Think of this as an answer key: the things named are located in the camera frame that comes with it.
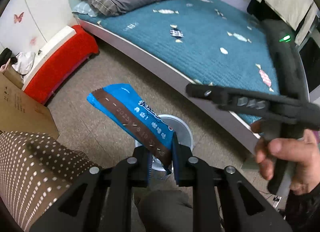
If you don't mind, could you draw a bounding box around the person's right hand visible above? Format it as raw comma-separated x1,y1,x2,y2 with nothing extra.
255,129,319,195

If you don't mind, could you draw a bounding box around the light blue trash bin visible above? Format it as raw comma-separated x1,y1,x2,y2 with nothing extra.
134,114,195,173

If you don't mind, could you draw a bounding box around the blue brown snack wrapper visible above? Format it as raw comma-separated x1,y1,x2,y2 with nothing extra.
87,83,175,173

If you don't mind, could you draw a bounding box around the red white low bench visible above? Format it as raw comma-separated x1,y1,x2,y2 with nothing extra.
23,25,99,104

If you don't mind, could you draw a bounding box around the teal bed mattress cover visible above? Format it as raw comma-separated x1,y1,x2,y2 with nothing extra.
72,0,283,125

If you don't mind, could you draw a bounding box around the brown polka dot tablecloth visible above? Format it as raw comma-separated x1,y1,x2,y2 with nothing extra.
1,131,96,231

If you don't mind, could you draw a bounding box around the large cardboard box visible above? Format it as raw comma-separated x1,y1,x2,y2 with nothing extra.
0,74,59,139

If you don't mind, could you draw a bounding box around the white plastic bag on bench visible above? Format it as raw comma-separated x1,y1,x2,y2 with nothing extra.
12,52,35,75

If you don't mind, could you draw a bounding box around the grey trouser knee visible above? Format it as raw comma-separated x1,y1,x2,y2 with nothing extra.
133,188,193,232

